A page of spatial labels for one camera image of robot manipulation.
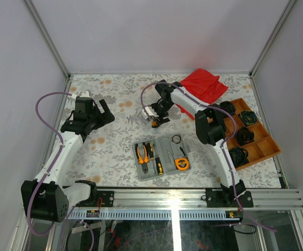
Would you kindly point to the orange tape measure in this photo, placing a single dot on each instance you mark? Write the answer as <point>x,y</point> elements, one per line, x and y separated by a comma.
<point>182,164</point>

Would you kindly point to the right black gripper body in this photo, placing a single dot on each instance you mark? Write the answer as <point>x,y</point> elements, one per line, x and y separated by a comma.
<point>162,109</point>

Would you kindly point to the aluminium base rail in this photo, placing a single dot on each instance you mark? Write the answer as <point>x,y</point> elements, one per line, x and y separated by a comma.
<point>203,203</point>

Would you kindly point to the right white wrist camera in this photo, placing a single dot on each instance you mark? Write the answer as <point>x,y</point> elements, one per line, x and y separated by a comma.
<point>148,113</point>

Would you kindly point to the hex key set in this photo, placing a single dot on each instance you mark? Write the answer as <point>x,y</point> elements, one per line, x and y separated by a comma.
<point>155,124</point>

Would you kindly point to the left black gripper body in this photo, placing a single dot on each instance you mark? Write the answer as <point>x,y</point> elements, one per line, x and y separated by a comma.
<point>96,117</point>

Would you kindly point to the black spinning top upper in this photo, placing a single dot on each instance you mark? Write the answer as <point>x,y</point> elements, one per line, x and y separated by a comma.
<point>228,107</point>

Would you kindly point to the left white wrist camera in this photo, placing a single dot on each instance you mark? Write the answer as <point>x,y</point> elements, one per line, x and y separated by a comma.
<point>85,94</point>

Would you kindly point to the green black spinning top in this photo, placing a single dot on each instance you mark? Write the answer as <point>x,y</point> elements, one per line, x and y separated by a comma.
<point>248,118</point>

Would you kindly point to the black tape roll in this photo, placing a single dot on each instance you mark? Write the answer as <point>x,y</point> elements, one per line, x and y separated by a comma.
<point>176,139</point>

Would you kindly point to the orange handled pliers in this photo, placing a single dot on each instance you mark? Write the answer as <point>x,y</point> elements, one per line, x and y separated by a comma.
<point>142,157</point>

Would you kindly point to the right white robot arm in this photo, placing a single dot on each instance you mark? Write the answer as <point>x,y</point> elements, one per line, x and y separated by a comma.
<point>210,129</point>

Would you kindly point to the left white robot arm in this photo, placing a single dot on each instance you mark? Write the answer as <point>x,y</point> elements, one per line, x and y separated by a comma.
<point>46,197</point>

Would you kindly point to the black yellow screwdriver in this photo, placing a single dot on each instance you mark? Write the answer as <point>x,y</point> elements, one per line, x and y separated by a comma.
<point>157,161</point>
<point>150,151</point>

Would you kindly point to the red folded cloth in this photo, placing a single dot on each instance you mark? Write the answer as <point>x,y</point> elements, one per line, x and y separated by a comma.
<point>204,85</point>

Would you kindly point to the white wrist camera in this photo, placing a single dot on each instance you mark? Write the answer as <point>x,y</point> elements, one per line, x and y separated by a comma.
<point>148,113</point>
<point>85,94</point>

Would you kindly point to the grey plastic tool case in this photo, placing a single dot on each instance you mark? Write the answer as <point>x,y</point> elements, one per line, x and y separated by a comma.
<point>168,152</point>

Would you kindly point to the black orange spinning top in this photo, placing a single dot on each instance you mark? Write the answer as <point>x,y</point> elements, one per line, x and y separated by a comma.
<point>244,136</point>

